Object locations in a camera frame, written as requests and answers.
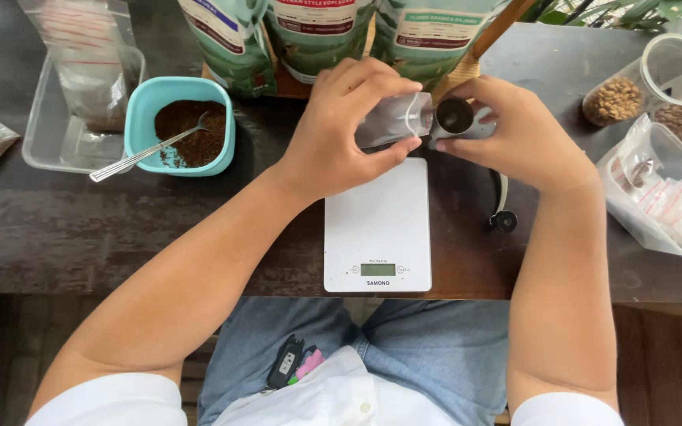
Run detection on person's right hand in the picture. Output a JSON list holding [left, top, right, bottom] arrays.
[[433, 74, 600, 196]]

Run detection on person's left hand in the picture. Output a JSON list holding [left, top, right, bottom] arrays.
[[275, 57, 423, 204]]

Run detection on small clear plastic pouch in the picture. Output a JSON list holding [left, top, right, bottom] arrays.
[[355, 92, 435, 149]]

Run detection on silver coffee grinder cup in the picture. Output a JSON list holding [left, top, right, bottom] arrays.
[[429, 97, 497, 149]]

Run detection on wooden board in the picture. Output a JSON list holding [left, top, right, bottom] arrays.
[[200, 18, 482, 101]]

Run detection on grinder crank with black knob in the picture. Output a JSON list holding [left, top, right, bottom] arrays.
[[488, 168, 519, 234]]

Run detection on green coffee bag red label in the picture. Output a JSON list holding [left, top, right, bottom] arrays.
[[264, 0, 377, 85]]

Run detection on glass jar of light beans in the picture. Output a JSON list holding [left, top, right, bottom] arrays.
[[581, 33, 682, 127]]

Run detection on white digital kitchen scale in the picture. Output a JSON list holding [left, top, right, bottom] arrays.
[[323, 157, 433, 293]]

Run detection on wooden stick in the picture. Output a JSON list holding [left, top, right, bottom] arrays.
[[471, 0, 539, 60]]

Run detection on ground coffee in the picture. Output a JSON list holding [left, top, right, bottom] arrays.
[[154, 99, 227, 169]]

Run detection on clear plastic tub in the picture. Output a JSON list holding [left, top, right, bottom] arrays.
[[595, 114, 682, 263]]

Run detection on green coffee bag blue label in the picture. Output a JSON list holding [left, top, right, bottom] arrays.
[[176, 0, 278, 99]]

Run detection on green coffee bag teal label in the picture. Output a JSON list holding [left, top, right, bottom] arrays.
[[371, 0, 515, 93]]

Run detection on green plant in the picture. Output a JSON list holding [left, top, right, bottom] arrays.
[[519, 0, 682, 37]]

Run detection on pile of small zip bags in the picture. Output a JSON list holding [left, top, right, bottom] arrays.
[[610, 151, 682, 252]]

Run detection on teal plastic bowl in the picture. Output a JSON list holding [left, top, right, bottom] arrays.
[[124, 76, 236, 178]]

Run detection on metal spoon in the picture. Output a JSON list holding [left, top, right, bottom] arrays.
[[89, 111, 212, 183]]

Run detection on blue jeans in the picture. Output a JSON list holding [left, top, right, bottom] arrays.
[[197, 296, 511, 426]]

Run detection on black car key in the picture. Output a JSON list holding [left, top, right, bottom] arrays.
[[260, 334, 307, 395]]

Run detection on zip bag of empty pouches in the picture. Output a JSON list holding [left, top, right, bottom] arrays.
[[18, 0, 141, 133]]

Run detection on clear rectangular plastic container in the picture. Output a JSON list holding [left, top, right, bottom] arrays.
[[21, 45, 147, 175]]

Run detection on white shirt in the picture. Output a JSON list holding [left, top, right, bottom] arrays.
[[24, 346, 626, 426]]

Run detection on pink keychain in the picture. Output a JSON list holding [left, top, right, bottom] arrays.
[[287, 348, 326, 385]]

